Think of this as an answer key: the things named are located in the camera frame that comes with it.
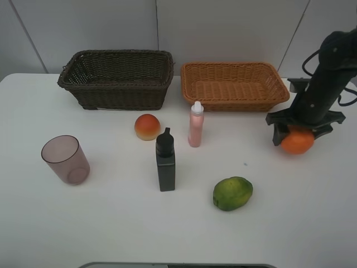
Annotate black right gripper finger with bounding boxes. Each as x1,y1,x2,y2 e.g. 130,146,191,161
272,123,290,146
313,128,333,140

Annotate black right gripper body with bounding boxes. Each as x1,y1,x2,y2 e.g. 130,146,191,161
266,93,346,133

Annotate orange tangerine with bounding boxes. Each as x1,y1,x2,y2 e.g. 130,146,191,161
281,126,315,155

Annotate green lime fruit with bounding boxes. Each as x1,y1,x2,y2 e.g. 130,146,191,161
213,176,253,212

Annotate pink bottle white cap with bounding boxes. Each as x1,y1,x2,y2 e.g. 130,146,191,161
188,101,204,147

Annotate dark green pump bottle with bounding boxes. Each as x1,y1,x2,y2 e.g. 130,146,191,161
156,127,176,192

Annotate red yellow peach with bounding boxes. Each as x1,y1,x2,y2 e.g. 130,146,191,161
134,114,161,141

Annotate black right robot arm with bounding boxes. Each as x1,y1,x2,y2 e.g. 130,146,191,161
266,30,356,146

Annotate orange wicker basket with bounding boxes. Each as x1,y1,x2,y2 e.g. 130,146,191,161
181,62,290,112

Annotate dark brown wicker basket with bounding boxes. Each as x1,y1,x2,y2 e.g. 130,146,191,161
57,50,174,111

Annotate translucent purple plastic cup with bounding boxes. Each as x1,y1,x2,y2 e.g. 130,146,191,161
41,135,90,185

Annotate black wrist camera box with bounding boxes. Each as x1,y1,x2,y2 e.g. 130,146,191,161
287,78,310,93

